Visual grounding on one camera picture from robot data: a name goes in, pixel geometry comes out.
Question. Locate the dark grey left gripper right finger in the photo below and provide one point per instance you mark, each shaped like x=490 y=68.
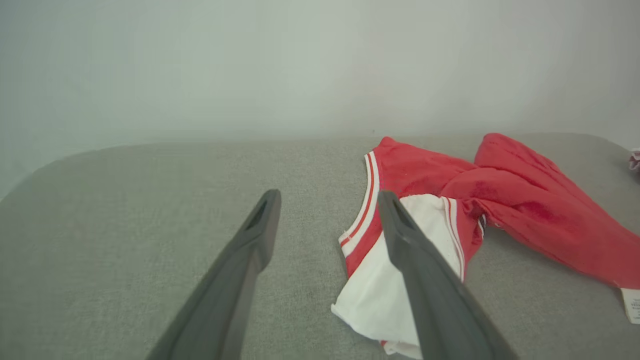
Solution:
x=445 y=320

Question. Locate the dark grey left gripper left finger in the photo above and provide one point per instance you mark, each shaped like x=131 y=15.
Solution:
x=225 y=310

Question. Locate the red and white basketball jersey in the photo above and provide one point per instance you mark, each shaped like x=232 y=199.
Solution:
x=525 y=200

